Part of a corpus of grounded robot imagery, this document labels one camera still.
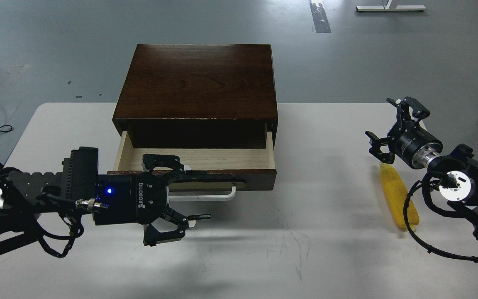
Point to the grey floor tape strip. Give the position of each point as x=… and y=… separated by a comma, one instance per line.
x=319, y=16

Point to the white table leg base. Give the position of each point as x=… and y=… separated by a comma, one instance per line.
x=390, y=6

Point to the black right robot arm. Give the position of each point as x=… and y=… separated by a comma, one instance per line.
x=450, y=185

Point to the dark wooden drawer cabinet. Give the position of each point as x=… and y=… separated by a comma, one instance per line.
x=199, y=96

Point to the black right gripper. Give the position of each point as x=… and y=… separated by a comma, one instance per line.
x=406, y=139

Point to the yellow corn cob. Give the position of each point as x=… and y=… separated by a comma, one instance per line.
x=395, y=192

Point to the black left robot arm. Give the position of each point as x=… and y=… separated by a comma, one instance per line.
x=47, y=207

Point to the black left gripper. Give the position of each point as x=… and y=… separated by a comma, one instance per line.
x=141, y=198

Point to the wooden drawer with white handle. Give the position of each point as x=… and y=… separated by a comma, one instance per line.
x=211, y=174

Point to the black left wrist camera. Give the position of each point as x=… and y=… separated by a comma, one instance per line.
x=80, y=174

